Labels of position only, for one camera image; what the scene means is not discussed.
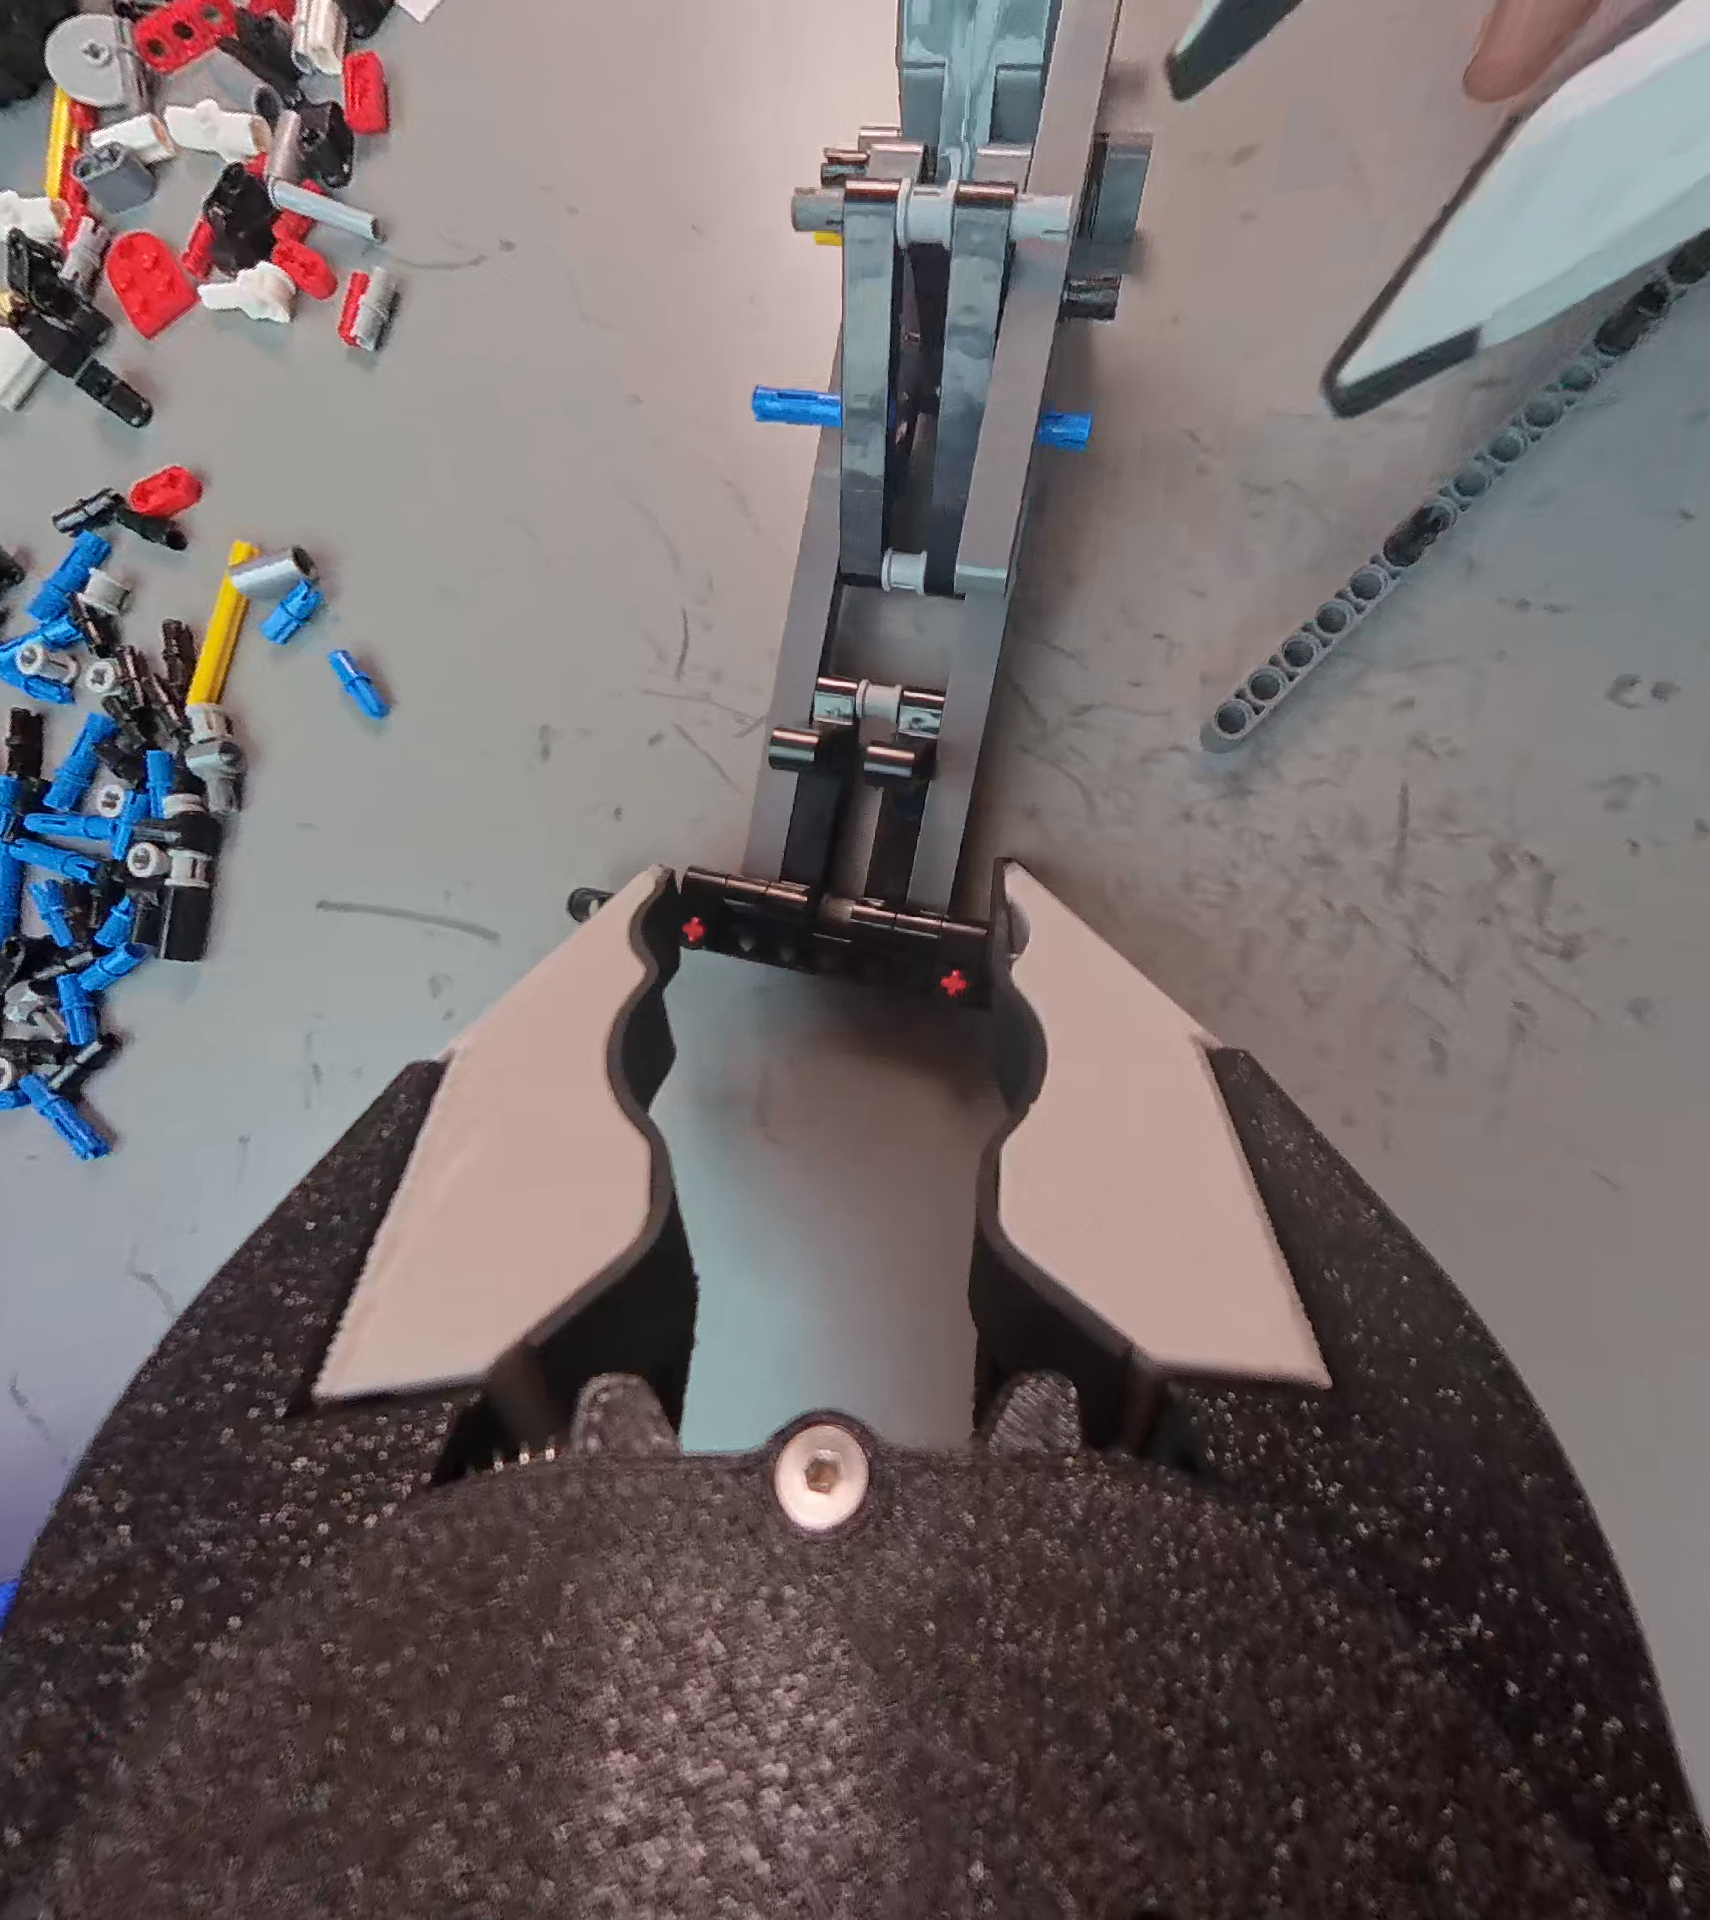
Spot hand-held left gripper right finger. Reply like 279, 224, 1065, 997
966, 858, 1337, 1446

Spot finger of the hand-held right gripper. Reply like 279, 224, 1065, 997
1320, 0, 1710, 424
1164, 0, 1304, 105

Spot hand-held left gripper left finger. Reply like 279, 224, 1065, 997
307, 863, 699, 1446

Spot long grey beam black pins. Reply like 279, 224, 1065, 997
1197, 211, 1710, 754

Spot toy truck chassis assembly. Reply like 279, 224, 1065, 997
571, 0, 1154, 1010

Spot person's right hand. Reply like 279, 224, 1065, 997
1462, 0, 1592, 105

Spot pile of blue black pins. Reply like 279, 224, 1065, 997
0, 533, 388, 1168

